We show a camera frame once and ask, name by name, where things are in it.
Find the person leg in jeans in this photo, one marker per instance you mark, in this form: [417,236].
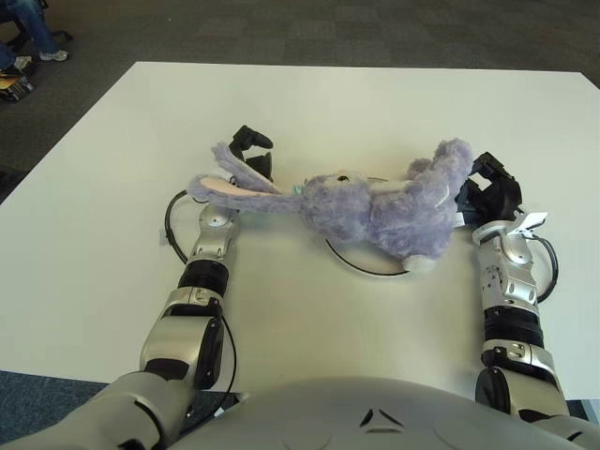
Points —
[35,23]

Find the purple plush bunny doll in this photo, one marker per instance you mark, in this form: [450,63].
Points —
[351,206]

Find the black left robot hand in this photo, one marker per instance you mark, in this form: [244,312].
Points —
[250,135]

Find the white plate with black rim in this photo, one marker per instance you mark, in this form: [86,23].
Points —
[370,271]

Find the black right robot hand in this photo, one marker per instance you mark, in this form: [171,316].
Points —
[501,197]

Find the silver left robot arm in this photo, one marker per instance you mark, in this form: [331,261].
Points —
[206,244]

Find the black office chair base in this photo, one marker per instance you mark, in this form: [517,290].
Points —
[64,35]

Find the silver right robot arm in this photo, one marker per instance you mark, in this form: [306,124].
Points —
[511,290]

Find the grey robot torso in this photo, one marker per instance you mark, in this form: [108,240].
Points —
[328,412]

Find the white sneaker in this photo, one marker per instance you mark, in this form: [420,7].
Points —
[55,56]

